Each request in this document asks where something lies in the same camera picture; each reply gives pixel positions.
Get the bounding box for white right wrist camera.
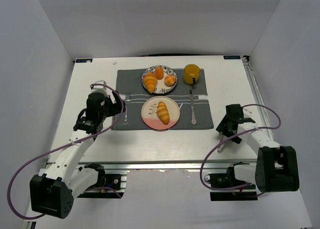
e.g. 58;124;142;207
242;108;256;124

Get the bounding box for round orange bun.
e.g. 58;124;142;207
154;65;164;80

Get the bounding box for right blue corner label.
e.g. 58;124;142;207
223;55;242;60

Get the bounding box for silver metal tongs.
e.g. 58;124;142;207
216;132;229;153

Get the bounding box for large striped croissant bread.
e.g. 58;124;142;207
143;72;158;94

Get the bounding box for cream and pink plate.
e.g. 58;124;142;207
141;96;180;131

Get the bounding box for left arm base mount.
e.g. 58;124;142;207
78;163;125;199

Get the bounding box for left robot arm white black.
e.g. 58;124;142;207
29;89;125;219

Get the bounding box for round golden bread roll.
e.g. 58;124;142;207
164;75;176;87

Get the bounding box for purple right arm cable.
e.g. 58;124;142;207
199;103;281;197

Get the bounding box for grey striped placemat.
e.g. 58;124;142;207
113;68;214;131

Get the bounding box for silver ornate fork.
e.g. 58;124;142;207
122;92;131;126

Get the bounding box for aluminium front table rail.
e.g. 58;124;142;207
96;159;256;175

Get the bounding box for blue corner label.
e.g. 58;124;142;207
223;55;242;60
75;58;93;63

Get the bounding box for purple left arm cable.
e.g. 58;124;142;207
6;83;125;220

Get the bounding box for left blue corner label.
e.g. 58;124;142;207
75;58;93;63

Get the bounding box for blue floral plate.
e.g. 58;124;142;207
141;65;178;95

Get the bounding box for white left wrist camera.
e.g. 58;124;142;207
90;80;109;97

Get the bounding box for silver ornate table knife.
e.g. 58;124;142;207
189;89;197;125

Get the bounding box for small striped croissant bread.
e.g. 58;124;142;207
157;101;170;125

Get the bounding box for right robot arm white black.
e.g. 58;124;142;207
216;104;300;193

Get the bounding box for yellow mug black handle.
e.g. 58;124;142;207
183;64;200;85

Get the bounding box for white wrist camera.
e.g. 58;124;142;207
90;80;109;97
242;108;256;124

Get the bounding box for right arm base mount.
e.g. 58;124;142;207
203;173;258;202

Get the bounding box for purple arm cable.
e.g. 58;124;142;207
199;103;281;197
6;83;125;220

